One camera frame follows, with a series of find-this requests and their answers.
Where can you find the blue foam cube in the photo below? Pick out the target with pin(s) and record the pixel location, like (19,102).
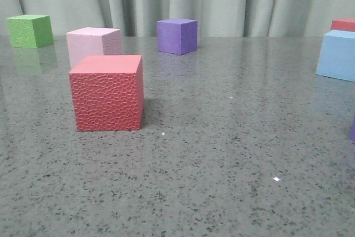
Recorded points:
(336,59)

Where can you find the dark purple foam cube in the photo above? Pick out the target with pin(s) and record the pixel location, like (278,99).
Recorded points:
(177,36)

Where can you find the large red foam cube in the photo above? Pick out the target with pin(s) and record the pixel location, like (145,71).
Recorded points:
(108,92)

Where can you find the pink foam cube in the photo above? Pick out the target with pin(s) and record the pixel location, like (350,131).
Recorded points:
(92,41)

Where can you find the grey curtain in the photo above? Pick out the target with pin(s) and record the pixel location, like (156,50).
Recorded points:
(177,1)

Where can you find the green foam cube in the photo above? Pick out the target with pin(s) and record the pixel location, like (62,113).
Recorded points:
(30,31)

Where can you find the light purple foam cube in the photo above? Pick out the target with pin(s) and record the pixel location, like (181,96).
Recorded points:
(352,132)

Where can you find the far red foam cube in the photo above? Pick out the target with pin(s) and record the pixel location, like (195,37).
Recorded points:
(343,24)

